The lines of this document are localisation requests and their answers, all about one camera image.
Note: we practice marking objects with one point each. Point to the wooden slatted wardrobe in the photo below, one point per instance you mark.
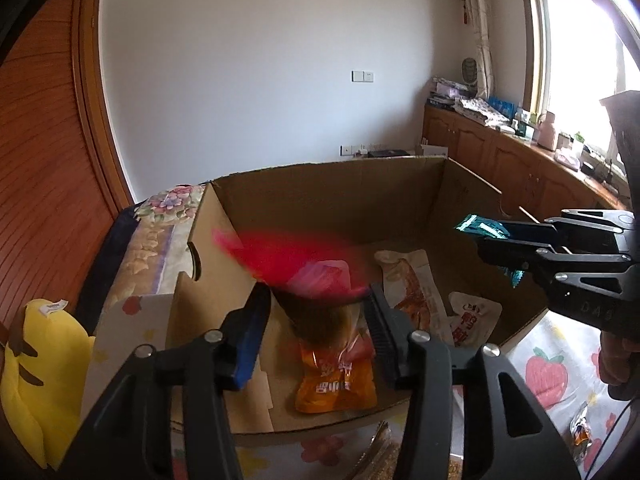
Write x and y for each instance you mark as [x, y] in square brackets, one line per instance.
[45, 135]

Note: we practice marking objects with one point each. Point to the white wall switch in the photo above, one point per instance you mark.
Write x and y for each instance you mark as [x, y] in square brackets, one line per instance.
[362, 76]

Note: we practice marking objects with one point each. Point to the pink bottle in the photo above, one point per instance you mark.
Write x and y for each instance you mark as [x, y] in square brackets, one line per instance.
[546, 132]

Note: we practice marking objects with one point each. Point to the stack of packets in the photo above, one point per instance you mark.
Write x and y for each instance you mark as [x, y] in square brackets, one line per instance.
[447, 87]

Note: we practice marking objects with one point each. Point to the floral blanket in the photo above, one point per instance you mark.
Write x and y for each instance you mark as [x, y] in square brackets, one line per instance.
[155, 240]

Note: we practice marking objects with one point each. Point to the brown cardboard box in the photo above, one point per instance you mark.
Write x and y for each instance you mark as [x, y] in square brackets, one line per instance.
[320, 210]

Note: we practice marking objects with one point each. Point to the folded printed cloth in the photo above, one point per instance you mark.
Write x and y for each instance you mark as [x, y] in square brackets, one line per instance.
[482, 110]

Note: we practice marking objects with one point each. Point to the window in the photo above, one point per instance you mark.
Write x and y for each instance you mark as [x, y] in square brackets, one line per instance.
[575, 50]

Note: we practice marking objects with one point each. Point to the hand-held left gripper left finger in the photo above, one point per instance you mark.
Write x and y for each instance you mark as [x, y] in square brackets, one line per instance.
[250, 345]

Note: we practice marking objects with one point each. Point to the orange and white packet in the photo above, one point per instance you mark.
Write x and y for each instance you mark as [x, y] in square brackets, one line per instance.
[580, 425]

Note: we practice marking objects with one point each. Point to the yellow plush toy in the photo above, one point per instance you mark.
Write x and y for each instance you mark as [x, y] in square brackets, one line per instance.
[30, 375]

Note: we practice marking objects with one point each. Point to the pink bun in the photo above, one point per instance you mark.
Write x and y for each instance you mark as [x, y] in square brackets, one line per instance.
[300, 265]

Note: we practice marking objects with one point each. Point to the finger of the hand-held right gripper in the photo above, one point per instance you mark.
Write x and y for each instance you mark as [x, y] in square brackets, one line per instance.
[530, 230]
[520, 255]

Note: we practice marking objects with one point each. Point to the round grey fan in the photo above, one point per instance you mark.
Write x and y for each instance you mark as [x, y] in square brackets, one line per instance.
[468, 70]

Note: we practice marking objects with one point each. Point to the row of blue boxes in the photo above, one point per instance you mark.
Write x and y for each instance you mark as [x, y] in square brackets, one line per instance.
[502, 106]

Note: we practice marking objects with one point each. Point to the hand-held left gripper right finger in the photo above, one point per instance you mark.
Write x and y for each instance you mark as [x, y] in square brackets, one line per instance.
[380, 340]

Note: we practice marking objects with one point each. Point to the teal snack packet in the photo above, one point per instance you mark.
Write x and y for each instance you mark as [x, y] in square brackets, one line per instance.
[475, 226]

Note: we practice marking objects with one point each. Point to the strawberry print tablecloth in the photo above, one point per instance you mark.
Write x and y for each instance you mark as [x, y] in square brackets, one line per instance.
[545, 375]

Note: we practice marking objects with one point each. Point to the flat black device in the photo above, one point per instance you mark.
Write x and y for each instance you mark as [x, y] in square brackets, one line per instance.
[389, 152]

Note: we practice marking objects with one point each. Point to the wooden window cabinet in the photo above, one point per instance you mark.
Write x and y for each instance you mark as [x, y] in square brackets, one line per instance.
[480, 145]

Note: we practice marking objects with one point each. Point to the brown cracker packet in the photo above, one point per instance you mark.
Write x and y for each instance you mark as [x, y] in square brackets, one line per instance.
[375, 452]

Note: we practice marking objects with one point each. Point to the green capped bottle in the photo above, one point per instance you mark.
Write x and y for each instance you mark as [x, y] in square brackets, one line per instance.
[579, 141]

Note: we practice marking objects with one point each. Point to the small pale snack packet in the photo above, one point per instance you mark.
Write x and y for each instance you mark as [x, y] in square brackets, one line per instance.
[472, 322]

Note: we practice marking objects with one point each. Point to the small white box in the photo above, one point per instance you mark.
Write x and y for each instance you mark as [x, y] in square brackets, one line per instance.
[434, 150]

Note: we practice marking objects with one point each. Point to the person's right hand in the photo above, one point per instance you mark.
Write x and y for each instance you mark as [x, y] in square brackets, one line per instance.
[617, 360]

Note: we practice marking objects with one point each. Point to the navy blanket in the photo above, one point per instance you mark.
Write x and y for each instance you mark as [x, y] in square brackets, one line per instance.
[110, 255]

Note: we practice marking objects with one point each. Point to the orange snack packet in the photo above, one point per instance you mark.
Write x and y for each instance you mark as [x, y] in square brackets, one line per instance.
[335, 385]

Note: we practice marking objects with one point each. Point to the clear chicken leg packet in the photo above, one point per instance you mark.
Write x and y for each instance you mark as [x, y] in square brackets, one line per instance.
[412, 285]

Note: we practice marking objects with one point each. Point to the wall socket strip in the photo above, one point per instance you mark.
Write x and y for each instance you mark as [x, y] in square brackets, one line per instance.
[354, 149]

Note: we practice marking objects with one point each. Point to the patterned curtain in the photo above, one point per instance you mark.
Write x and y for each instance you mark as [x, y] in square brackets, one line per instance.
[475, 25]

